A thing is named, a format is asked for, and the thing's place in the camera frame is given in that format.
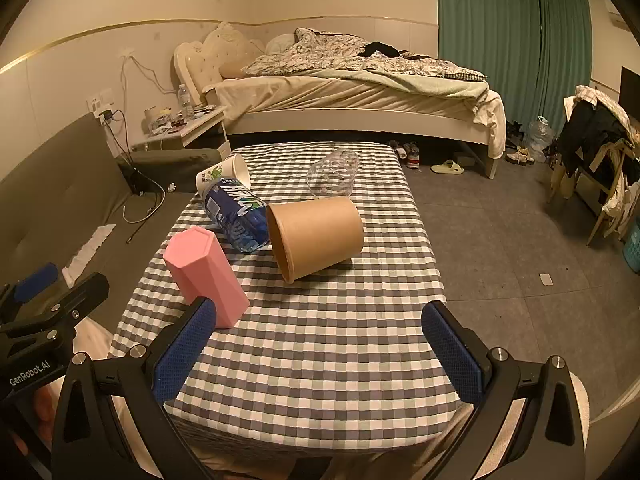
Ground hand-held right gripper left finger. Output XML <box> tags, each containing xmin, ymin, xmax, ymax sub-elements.
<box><xmin>51</xmin><ymin>296</ymin><xmax>218</xmax><ymax>480</ymax></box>

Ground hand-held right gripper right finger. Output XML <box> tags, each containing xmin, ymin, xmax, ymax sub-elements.
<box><xmin>421</xmin><ymin>300</ymin><xmax>589</xmax><ymax>480</ymax></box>

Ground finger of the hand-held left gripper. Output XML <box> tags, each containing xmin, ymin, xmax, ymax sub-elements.
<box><xmin>0</xmin><ymin>273</ymin><xmax>110</xmax><ymax>337</ymax></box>
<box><xmin>0</xmin><ymin>262</ymin><xmax>59</xmax><ymax>334</ymax></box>

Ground brown paper cup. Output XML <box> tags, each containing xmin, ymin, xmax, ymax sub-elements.
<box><xmin>265</xmin><ymin>196</ymin><xmax>365</xmax><ymax>284</ymax></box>

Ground pink hexagonal cup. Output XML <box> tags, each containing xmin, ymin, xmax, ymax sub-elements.
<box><xmin>163</xmin><ymin>226</ymin><xmax>250</xmax><ymax>330</ymax></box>

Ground white printed paper cup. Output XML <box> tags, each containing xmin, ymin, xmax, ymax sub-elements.
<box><xmin>196</xmin><ymin>154</ymin><xmax>251</xmax><ymax>197</ymax></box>

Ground clear plastic cup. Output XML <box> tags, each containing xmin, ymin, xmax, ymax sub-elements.
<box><xmin>306</xmin><ymin>149</ymin><xmax>361</xmax><ymax>202</ymax></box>

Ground white tissue sheet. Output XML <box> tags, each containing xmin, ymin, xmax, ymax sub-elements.
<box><xmin>62</xmin><ymin>223</ymin><xmax>117</xmax><ymax>281</ymax></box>

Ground grey sofa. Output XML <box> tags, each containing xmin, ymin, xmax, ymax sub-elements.
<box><xmin>0</xmin><ymin>112</ymin><xmax>223</xmax><ymax>341</ymax></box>

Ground grey checkered tablecloth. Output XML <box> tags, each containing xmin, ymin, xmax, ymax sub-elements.
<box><xmin>107</xmin><ymin>142</ymin><xmax>462</xmax><ymax>463</ymax></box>

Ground blue label water bottle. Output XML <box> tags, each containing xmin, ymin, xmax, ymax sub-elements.
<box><xmin>203</xmin><ymin>176</ymin><xmax>271</xmax><ymax>253</ymax></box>

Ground white nightstand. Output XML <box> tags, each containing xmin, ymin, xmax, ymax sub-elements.
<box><xmin>131</xmin><ymin>105</ymin><xmax>232</xmax><ymax>162</ymax></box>

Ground teal basket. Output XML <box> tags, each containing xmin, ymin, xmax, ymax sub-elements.
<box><xmin>622</xmin><ymin>220</ymin><xmax>640</xmax><ymax>277</ymax></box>

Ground dark sneakers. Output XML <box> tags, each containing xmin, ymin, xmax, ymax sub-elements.
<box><xmin>389</xmin><ymin>140</ymin><xmax>422</xmax><ymax>169</ymax></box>

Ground white shoes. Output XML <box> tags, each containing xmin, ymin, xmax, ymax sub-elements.
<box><xmin>505</xmin><ymin>145</ymin><xmax>536</xmax><ymax>166</ymax></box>

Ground clear water bottle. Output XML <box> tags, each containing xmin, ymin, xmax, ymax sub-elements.
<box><xmin>177</xmin><ymin>83</ymin><xmax>194</xmax><ymax>121</ymax></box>

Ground large clear water jug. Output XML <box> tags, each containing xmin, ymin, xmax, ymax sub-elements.
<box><xmin>526</xmin><ymin>115</ymin><xmax>555</xmax><ymax>151</ymax></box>

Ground wooden chair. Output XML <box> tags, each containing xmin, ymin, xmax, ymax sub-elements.
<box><xmin>547</xmin><ymin>135</ymin><xmax>640</xmax><ymax>247</ymax></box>

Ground cream bed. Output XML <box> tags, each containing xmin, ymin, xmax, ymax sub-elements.
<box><xmin>172</xmin><ymin>22</ymin><xmax>507</xmax><ymax>179</ymax></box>

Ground chair draped with clothes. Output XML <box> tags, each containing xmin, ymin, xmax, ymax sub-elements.
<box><xmin>556</xmin><ymin>85</ymin><xmax>640</xmax><ymax>231</ymax></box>

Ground black garment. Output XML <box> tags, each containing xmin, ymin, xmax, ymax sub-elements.
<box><xmin>357</xmin><ymin>41</ymin><xmax>401</xmax><ymax>58</ymax></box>

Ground white pillow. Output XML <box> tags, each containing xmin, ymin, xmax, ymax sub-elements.
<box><xmin>264</xmin><ymin>33</ymin><xmax>297</xmax><ymax>56</ymax></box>

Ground black television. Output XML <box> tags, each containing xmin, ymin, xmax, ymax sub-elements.
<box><xmin>620</xmin><ymin>66</ymin><xmax>640</xmax><ymax>122</ymax></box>

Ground green curtain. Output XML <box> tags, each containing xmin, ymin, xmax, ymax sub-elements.
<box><xmin>435</xmin><ymin>0</ymin><xmax>594</xmax><ymax>132</ymax></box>

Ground floral blanket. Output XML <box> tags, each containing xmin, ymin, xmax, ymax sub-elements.
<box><xmin>241</xmin><ymin>27</ymin><xmax>488</xmax><ymax>83</ymax></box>

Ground white air conditioner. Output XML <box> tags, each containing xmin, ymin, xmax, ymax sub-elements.
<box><xmin>604</xmin><ymin>4</ymin><xmax>629</xmax><ymax>29</ymax></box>

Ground white cable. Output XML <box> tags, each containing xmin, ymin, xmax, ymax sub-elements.
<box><xmin>122</xmin><ymin>180</ymin><xmax>166</xmax><ymax>224</ymax></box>

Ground wall power outlet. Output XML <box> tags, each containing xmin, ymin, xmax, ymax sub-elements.
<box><xmin>89</xmin><ymin>99</ymin><xmax>117</xmax><ymax>127</ymax></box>

